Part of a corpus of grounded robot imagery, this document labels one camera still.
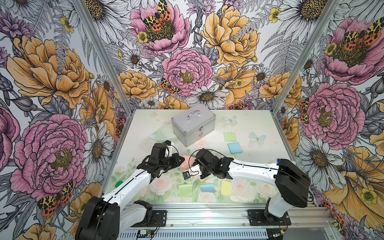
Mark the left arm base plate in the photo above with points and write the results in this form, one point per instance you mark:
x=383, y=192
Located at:
x=152, y=218

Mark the pink and yellow memo pad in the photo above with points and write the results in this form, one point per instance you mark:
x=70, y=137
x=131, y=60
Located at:
x=188, y=162

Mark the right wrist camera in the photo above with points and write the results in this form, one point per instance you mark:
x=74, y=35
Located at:
x=194, y=171

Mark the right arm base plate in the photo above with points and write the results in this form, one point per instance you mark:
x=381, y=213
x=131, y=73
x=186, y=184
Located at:
x=258, y=217

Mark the torn blue memo page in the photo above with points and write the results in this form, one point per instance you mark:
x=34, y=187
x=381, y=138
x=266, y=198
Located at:
x=208, y=188

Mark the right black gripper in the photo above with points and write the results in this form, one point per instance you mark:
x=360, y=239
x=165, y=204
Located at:
x=205, y=175

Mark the torn green memo page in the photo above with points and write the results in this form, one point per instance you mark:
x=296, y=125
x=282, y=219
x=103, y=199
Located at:
x=185, y=190

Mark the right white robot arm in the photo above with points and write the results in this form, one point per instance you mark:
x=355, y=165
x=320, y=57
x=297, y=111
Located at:
x=292, y=183

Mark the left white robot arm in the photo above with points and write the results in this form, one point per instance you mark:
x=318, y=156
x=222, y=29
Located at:
x=104, y=218

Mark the silver metal first-aid case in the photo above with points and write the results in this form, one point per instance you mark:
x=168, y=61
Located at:
x=193, y=124

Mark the green memo pad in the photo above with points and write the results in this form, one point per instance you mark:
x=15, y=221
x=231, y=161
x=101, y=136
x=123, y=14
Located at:
x=230, y=137

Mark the blue memo pad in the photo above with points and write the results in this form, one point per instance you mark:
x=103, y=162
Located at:
x=235, y=148

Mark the torn yellow memo page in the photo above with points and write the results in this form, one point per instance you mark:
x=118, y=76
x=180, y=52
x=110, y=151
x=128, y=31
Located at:
x=226, y=188

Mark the aluminium front rail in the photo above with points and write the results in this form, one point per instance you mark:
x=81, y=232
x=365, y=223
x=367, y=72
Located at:
x=226, y=221

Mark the green circuit board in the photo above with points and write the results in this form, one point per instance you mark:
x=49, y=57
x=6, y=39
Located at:
x=145, y=234

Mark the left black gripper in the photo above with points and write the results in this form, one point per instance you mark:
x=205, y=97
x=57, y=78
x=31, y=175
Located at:
x=175, y=157

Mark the clear glass bowl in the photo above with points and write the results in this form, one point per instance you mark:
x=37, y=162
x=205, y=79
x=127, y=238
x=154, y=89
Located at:
x=164, y=133

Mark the green cap white bottle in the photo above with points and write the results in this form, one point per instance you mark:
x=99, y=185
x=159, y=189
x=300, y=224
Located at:
x=118, y=184

